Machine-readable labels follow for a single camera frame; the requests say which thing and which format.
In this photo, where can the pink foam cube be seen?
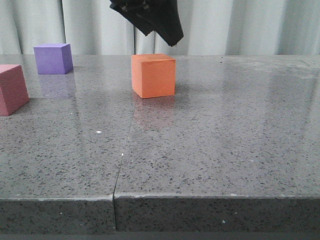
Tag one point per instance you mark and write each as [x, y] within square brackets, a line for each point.
[13, 90]

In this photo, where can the purple foam cube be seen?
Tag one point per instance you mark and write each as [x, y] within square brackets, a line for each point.
[53, 58]

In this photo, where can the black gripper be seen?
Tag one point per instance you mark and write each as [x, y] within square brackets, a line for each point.
[163, 17]

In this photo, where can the orange foam cube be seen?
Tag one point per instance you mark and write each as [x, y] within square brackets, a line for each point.
[153, 75]

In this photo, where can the grey-green pleated curtain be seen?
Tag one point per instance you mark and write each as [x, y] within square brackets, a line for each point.
[210, 27]

